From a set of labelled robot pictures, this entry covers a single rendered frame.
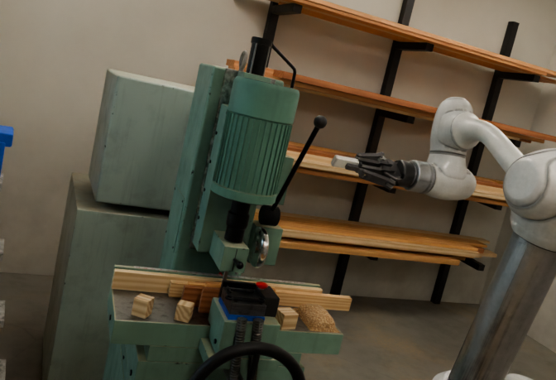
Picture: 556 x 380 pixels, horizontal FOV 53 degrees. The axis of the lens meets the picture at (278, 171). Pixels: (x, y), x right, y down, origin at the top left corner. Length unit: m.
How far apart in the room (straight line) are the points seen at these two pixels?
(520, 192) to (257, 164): 0.64
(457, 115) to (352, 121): 2.63
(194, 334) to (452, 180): 0.81
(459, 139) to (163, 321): 0.91
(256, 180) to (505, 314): 0.65
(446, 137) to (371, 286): 3.20
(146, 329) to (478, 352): 0.74
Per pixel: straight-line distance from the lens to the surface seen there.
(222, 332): 1.34
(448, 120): 1.64
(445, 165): 1.64
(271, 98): 1.39
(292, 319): 1.50
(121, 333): 1.41
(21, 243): 3.88
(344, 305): 1.73
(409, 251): 4.27
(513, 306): 1.20
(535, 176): 1.07
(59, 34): 3.65
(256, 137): 1.40
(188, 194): 1.67
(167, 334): 1.42
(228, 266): 1.51
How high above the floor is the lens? 1.51
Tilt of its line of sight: 9 degrees down
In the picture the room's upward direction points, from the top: 13 degrees clockwise
